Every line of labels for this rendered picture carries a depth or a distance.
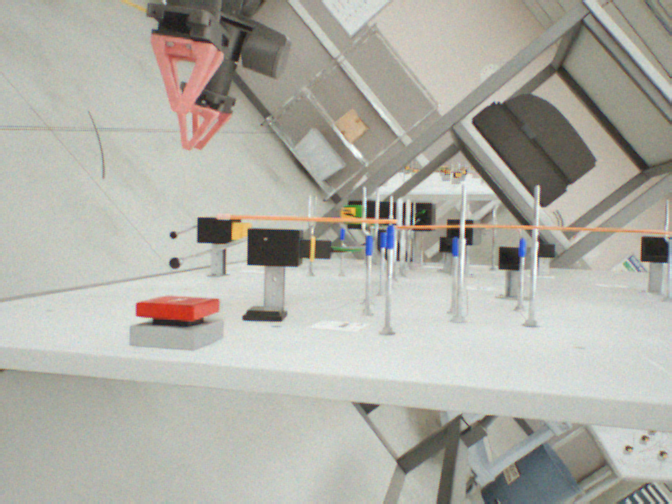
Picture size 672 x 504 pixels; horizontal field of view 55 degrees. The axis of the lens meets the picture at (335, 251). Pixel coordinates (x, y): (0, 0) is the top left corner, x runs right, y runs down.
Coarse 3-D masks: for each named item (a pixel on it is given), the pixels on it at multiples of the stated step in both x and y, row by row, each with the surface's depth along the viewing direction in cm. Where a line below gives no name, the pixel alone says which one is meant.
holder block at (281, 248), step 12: (252, 228) 71; (264, 228) 72; (252, 240) 69; (264, 240) 68; (276, 240) 68; (288, 240) 68; (252, 252) 69; (264, 252) 69; (276, 252) 69; (288, 252) 68; (252, 264) 69; (264, 264) 69; (276, 264) 69; (288, 264) 69; (300, 264) 71
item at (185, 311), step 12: (144, 300) 51; (156, 300) 51; (168, 300) 51; (180, 300) 51; (192, 300) 51; (204, 300) 52; (216, 300) 53; (144, 312) 50; (156, 312) 49; (168, 312) 49; (180, 312) 49; (192, 312) 49; (204, 312) 50; (216, 312) 53; (156, 324) 50; (168, 324) 50; (180, 324) 50; (192, 324) 51
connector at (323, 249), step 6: (300, 240) 69; (306, 240) 69; (318, 240) 69; (324, 240) 69; (330, 240) 70; (300, 246) 69; (306, 246) 69; (318, 246) 69; (324, 246) 69; (330, 246) 69; (300, 252) 69; (306, 252) 69; (318, 252) 69; (324, 252) 69; (330, 252) 69; (300, 258) 69; (306, 258) 69; (318, 258) 69; (324, 258) 69; (330, 258) 69
